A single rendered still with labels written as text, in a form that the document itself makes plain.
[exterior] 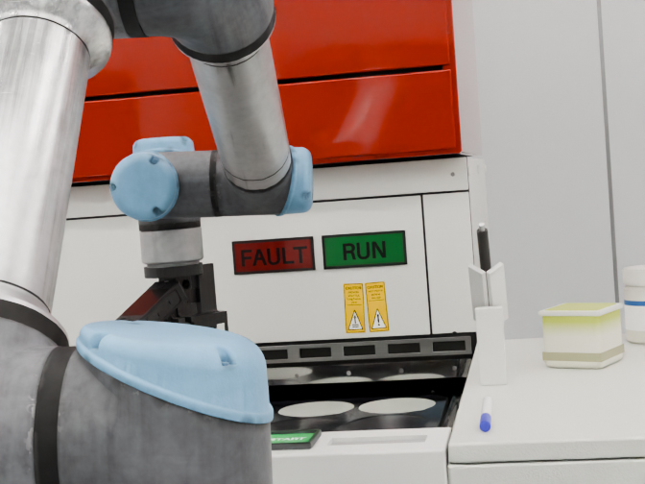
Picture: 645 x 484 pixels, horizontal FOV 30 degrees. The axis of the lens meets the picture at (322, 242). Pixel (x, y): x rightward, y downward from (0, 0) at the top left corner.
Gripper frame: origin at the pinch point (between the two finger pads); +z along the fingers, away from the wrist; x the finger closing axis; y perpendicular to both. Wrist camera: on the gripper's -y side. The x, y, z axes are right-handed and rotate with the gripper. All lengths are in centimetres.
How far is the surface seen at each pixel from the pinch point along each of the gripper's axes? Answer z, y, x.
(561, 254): -5, 178, 44
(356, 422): 1.4, 17.4, -14.3
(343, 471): -3.0, -16.8, -40.1
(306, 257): -18.1, 30.2, 2.8
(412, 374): -1.1, 36.3, -9.6
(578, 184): -23, 181, 40
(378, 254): -17.9, 35.3, -6.0
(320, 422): 1.4, 15.8, -9.8
